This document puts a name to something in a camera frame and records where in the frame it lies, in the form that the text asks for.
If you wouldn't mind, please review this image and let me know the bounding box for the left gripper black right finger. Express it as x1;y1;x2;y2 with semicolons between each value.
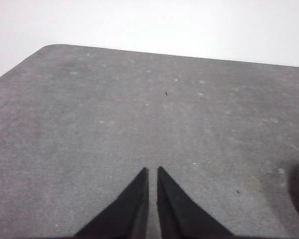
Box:
155;166;237;239

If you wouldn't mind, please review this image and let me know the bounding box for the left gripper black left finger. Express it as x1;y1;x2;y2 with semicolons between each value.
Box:
73;167;150;239

